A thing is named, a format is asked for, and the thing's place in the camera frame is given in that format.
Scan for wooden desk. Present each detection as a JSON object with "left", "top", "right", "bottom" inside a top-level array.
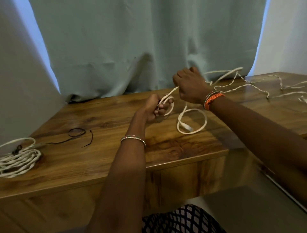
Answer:
[{"left": 0, "top": 71, "right": 307, "bottom": 233}]

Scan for teal fabric curtain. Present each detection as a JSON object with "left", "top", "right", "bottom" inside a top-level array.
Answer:
[{"left": 28, "top": 0, "right": 267, "bottom": 103}]

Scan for plain white cable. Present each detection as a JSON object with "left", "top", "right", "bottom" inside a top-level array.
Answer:
[{"left": 157, "top": 67, "right": 244, "bottom": 135}]

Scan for person's left hand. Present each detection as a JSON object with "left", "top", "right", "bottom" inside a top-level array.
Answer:
[{"left": 141, "top": 93, "right": 175, "bottom": 123}]

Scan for person's right hand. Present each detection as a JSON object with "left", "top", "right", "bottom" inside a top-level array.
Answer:
[{"left": 172, "top": 67, "right": 213, "bottom": 105}]

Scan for silver beaded bangle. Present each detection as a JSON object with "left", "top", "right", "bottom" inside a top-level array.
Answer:
[{"left": 120, "top": 135, "right": 146, "bottom": 148}]

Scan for wooden drawer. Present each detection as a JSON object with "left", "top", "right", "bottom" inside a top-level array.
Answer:
[{"left": 260, "top": 164, "right": 307, "bottom": 214}]

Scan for person's left forearm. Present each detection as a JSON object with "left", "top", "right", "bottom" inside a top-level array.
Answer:
[{"left": 86, "top": 110, "right": 148, "bottom": 233}]

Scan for long black twist tie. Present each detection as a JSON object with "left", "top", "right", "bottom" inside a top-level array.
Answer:
[{"left": 47, "top": 128, "right": 86, "bottom": 144}]

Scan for person's right forearm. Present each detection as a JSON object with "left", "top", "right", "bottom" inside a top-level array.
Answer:
[{"left": 210, "top": 96, "right": 307, "bottom": 205}]

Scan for short black twist tie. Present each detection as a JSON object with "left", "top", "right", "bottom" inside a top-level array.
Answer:
[{"left": 81, "top": 130, "right": 93, "bottom": 149}]

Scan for orange braided bracelet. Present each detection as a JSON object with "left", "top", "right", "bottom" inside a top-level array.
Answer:
[
  {"left": 205, "top": 93, "right": 225, "bottom": 111},
  {"left": 203, "top": 91, "right": 221, "bottom": 110}
]

